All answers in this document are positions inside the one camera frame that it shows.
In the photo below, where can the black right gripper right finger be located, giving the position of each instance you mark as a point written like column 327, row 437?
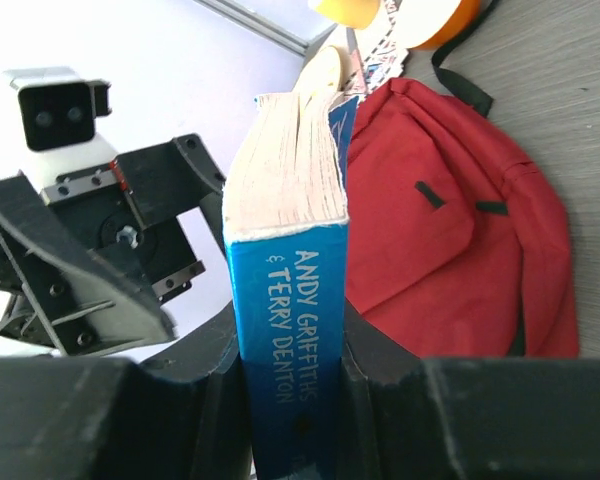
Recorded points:
column 402, row 417

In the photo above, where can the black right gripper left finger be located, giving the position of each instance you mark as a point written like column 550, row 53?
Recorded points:
column 181, row 414

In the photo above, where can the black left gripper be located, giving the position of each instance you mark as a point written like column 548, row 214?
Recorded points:
column 90, row 261

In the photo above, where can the red student backpack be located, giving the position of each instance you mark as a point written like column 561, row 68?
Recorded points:
column 458, row 244

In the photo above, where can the blue comic paperback book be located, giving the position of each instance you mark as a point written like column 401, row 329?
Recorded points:
column 285, row 228

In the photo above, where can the yellow bird plate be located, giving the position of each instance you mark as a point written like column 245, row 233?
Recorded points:
column 323, row 73

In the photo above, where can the patterned cloth placemat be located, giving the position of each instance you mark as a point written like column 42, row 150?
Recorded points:
column 374, row 54

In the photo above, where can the yellow mug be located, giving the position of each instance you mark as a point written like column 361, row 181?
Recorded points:
column 357, row 14

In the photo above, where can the orange white bowl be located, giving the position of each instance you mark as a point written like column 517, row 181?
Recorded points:
column 430, row 24

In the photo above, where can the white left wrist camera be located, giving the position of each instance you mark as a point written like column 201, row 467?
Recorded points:
column 55, row 122

